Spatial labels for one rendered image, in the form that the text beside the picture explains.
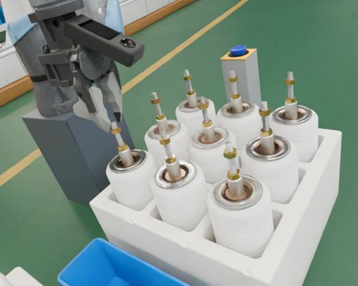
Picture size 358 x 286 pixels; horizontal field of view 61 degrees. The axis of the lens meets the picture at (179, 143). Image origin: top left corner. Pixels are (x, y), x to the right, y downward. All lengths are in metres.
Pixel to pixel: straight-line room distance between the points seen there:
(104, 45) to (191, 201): 0.28
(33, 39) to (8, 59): 1.64
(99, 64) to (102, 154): 0.38
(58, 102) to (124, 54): 0.38
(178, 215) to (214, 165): 0.12
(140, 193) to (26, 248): 0.45
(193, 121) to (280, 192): 0.27
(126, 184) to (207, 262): 0.20
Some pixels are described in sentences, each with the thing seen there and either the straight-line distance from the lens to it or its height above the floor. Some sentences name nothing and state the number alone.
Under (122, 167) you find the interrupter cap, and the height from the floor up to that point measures 0.25.
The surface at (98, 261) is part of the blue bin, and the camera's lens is 0.71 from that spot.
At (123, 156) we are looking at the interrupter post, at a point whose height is 0.27.
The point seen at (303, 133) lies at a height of 0.24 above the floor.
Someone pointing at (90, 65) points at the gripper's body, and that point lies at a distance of 0.51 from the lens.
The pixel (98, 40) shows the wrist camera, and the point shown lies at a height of 0.49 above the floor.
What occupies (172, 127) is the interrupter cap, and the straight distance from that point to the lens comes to 0.67.
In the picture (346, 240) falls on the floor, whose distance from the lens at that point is 0.74.
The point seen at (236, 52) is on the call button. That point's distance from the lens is 0.82.
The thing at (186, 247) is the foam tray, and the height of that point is 0.18.
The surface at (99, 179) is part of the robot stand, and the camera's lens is 0.86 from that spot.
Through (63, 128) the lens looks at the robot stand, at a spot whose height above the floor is 0.28.
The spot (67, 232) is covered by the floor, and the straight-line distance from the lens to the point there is 0.92.
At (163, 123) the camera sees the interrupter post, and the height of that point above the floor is 0.27.
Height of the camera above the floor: 0.57
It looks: 31 degrees down
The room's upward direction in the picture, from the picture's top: 15 degrees counter-clockwise
